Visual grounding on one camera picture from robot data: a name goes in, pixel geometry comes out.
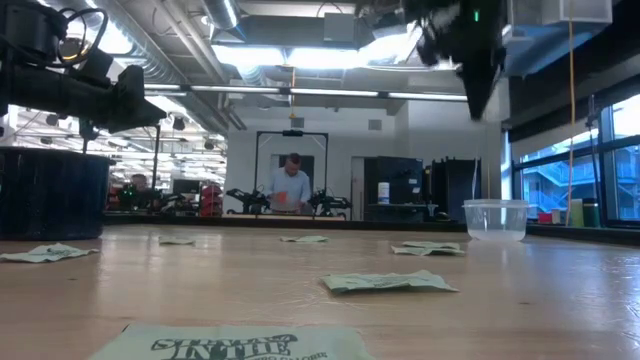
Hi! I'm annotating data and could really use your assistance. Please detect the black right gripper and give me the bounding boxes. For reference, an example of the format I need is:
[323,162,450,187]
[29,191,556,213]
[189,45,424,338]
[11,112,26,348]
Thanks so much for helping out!
[407,0,507,121]

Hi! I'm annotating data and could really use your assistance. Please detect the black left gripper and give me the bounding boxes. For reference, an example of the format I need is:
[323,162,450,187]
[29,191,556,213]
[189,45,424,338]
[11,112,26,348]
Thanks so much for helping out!
[97,64,168,134]

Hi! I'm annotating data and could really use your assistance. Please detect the pale green sugar packet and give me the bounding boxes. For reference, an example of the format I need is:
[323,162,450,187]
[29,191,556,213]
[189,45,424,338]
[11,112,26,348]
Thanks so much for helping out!
[158,235,197,247]
[279,234,330,245]
[401,240,462,250]
[0,243,100,264]
[390,245,467,258]
[88,323,377,360]
[319,269,460,296]

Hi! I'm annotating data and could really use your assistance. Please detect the black round bin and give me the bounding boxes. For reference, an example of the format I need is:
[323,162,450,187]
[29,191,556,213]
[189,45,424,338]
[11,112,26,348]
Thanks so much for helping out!
[0,146,113,242]

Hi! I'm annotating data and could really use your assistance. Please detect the seated person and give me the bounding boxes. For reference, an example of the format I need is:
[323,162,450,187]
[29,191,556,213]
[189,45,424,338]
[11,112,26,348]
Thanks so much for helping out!
[118,173,162,212]

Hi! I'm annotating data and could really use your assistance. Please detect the black monitor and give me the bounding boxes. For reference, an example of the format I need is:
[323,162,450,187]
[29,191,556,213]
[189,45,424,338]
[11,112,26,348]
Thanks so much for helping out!
[171,178,203,196]

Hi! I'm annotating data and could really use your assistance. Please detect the black upright panel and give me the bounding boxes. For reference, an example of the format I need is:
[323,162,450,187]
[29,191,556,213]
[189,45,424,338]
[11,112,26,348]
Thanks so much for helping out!
[430,158,483,222]

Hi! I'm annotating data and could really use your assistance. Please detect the black cabinet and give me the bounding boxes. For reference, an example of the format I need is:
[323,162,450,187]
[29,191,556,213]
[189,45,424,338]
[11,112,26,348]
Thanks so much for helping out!
[363,155,427,222]

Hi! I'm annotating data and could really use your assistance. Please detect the red stacked bins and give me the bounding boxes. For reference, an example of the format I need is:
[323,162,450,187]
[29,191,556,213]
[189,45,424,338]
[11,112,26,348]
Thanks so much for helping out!
[199,183,224,218]

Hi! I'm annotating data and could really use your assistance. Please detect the clear plastic container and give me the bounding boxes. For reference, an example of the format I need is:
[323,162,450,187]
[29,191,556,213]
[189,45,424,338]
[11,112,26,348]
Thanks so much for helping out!
[461,198,532,243]

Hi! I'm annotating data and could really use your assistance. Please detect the long ceiling light bar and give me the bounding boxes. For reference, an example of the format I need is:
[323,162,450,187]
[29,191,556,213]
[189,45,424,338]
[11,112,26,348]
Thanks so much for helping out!
[143,83,469,103]

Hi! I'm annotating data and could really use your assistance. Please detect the grey ceiling box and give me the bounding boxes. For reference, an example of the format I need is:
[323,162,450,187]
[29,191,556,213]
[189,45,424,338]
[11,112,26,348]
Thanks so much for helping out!
[322,11,357,44]

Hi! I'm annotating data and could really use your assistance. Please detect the light green cup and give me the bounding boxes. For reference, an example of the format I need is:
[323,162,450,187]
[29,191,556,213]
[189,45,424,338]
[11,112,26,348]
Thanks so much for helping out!
[569,198,586,228]

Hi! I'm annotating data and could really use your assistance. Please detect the standing person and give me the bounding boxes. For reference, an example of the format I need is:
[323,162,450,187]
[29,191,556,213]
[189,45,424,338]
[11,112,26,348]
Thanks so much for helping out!
[266,152,314,216]

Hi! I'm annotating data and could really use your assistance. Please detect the black ceiling device yellow wires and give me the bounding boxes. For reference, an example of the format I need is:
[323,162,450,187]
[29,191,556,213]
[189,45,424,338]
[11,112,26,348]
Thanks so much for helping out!
[61,38,91,62]

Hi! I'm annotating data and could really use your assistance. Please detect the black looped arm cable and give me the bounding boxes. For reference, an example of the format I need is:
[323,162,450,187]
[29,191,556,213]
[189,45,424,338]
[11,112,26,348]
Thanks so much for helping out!
[53,6,110,69]

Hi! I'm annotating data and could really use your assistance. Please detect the silver ceiling duct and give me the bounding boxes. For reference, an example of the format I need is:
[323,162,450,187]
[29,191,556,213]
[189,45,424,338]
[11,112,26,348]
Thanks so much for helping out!
[201,0,242,31]

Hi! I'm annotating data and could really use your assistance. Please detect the black table edge rail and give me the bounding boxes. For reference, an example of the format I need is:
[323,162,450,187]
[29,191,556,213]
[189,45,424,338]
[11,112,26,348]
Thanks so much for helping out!
[103,213,640,247]

